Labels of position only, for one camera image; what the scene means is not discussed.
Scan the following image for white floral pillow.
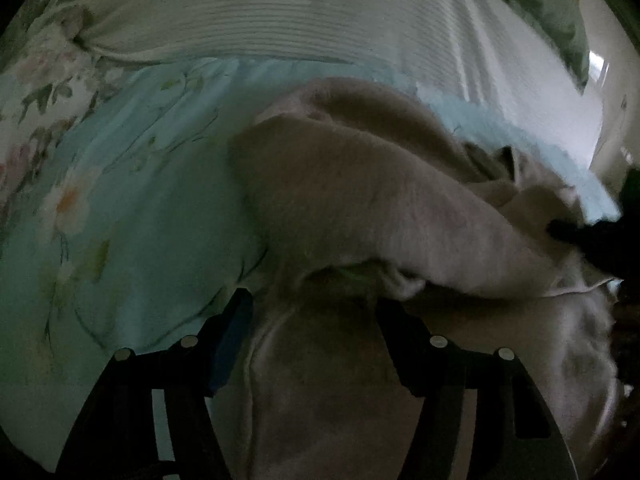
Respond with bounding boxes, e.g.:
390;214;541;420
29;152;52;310
1;2;129;224

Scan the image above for pink fleece garment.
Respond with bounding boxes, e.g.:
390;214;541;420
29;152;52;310
226;78;622;479

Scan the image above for green patterned pillow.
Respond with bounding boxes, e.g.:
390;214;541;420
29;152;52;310
502;0;590;92

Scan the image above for light blue floral bed sheet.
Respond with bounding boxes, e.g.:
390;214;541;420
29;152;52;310
1;60;615;479

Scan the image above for white ribbed blanket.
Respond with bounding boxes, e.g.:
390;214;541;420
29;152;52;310
79;0;602;166

